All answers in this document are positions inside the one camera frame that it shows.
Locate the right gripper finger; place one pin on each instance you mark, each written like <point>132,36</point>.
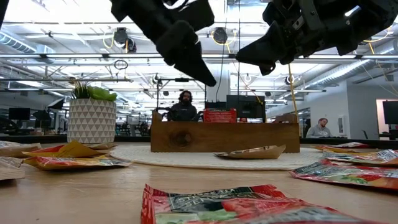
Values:
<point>267,69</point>
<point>264,46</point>

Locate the brown vanilla caramel tea packet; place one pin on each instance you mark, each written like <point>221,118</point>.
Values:
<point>258,152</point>
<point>101,145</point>
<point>18,149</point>
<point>9,169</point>

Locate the person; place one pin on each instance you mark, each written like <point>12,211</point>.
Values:
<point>319,129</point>
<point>185,110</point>

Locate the small black monitor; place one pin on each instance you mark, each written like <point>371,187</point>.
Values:
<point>19,113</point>

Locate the white round placemat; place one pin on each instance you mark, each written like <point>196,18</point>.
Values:
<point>186,160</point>

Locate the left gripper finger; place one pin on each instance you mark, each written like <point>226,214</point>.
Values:
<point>192,62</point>

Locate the succulent in triangle-pattern pot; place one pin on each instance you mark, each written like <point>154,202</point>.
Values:
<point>91,121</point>

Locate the black monitor back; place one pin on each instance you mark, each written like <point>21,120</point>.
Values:
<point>245,107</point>

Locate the black monitor by doorway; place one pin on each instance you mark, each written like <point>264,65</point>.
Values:
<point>390,112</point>

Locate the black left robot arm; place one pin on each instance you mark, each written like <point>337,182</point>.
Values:
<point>2,7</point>

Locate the red strawberry tea packet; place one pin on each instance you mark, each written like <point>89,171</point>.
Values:
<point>342,177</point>
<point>353,145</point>
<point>326,147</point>
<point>219,115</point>
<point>233,205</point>

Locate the wooden compartment tea box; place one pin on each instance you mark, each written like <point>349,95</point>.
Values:
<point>224,137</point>

